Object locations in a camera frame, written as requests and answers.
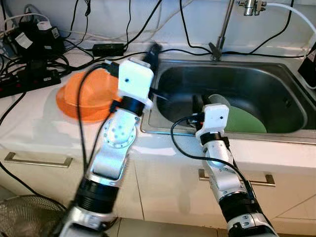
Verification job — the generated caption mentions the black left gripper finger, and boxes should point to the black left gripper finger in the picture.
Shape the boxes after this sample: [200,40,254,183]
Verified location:
[146,42,163,70]
[150,87,171,102]

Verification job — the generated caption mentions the orange plastic bowl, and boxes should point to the orange plastic bowl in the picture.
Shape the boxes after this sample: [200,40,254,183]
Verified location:
[62,69,121,112]

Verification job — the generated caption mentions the white kitchen cabinet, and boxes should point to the white kitchen cabinet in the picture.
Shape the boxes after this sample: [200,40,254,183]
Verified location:
[0,141,316,235]

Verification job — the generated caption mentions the grey cup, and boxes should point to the grey cup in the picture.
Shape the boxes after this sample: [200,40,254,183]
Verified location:
[207,94,232,108]

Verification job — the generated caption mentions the black power adapter brick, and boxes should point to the black power adapter brick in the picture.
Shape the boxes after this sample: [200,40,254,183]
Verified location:
[93,43,125,56]

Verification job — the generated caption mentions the green plate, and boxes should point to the green plate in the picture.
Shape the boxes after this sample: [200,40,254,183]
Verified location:
[225,105,267,134]

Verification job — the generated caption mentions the metal faucet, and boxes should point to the metal faucet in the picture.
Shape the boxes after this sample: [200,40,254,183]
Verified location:
[208,0,270,61]

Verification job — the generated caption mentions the stainless steel sink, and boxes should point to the stainless steel sink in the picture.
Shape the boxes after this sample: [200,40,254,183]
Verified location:
[141,59,316,145]

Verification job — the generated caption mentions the black charger with white label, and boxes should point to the black charger with white label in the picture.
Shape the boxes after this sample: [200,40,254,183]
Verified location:
[10,22,65,62]

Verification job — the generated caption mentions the black box on counter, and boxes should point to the black box on counter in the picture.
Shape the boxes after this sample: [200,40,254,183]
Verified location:
[299,49,316,90]

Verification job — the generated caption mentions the black plug adapter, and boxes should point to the black plug adapter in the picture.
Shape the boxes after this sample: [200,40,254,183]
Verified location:
[27,59,50,77]

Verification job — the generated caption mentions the black power strip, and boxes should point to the black power strip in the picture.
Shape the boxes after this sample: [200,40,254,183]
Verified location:
[0,69,61,98]

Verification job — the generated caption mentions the metal floor fan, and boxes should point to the metal floor fan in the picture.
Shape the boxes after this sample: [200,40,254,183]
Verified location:
[0,195,67,237]

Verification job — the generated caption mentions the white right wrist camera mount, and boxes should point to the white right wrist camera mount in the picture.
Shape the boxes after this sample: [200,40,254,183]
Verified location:
[196,103,229,141]

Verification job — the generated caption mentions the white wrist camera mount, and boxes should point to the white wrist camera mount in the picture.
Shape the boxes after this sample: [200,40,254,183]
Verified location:
[196,103,229,141]
[118,58,155,109]

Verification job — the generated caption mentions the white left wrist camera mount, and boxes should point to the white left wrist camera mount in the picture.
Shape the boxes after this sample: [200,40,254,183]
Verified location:
[118,58,155,109]

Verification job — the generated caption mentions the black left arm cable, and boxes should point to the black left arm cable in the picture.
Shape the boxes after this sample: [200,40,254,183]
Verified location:
[77,62,121,173]

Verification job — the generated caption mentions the metal drawer handle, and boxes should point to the metal drawer handle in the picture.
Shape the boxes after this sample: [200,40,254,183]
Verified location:
[197,169,276,187]
[4,152,74,168]

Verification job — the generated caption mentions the white faucet hose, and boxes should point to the white faucet hose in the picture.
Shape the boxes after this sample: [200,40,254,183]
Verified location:
[266,1,316,35]

